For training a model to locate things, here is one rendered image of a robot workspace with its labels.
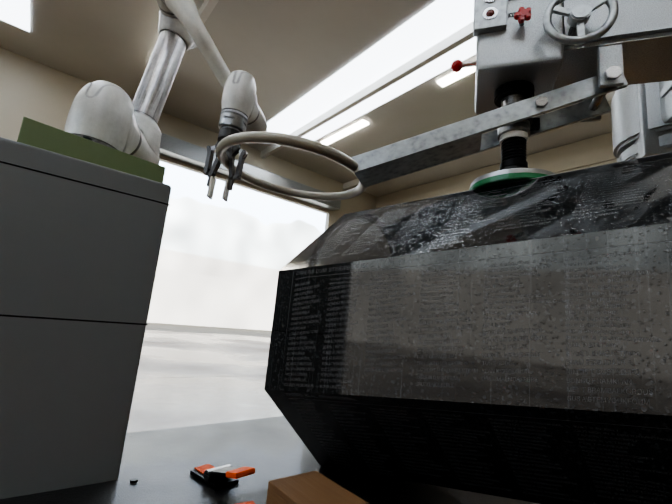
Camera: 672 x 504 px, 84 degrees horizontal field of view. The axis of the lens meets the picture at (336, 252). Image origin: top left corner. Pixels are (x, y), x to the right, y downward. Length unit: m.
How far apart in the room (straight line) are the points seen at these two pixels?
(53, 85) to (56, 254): 6.84
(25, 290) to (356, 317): 0.76
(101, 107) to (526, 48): 1.18
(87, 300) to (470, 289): 0.90
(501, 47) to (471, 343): 0.76
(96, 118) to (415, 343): 1.09
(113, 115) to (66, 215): 0.38
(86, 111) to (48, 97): 6.44
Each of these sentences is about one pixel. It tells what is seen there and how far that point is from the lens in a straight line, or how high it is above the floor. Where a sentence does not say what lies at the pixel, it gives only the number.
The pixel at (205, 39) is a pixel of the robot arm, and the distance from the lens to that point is 1.58.
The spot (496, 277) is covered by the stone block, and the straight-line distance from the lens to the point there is 0.74.
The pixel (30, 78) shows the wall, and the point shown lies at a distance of 7.89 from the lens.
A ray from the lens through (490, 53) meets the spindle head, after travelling 1.15.
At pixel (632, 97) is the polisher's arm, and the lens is 1.92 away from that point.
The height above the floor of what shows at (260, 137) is 0.91.
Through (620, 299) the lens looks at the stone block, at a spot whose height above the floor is 0.53.
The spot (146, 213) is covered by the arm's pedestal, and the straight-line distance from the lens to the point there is 1.16.
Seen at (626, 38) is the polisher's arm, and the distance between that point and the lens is 1.22.
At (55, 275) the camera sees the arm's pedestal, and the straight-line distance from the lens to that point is 1.12.
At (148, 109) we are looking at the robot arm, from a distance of 1.60.
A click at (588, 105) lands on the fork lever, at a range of 1.27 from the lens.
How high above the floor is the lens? 0.45
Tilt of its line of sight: 11 degrees up
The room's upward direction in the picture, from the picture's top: 5 degrees clockwise
